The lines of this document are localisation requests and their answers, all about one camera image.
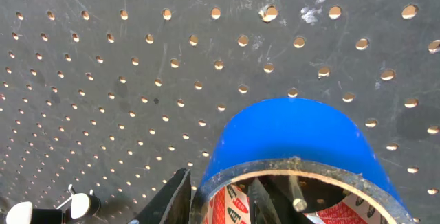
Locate roll of blue tape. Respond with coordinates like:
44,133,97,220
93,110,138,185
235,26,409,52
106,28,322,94
188,96,417,224

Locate black pegboard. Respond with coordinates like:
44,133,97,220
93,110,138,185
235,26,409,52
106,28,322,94
0,0,440,224

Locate metal hook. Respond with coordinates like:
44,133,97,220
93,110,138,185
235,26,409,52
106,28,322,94
287,174,309,214
54,183,96,211

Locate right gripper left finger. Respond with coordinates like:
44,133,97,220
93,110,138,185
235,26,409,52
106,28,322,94
129,168,192,224

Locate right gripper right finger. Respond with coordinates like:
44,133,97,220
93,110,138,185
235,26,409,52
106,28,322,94
247,177,283,224

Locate black and white pliers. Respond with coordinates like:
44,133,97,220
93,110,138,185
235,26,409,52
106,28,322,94
5,191,102,224

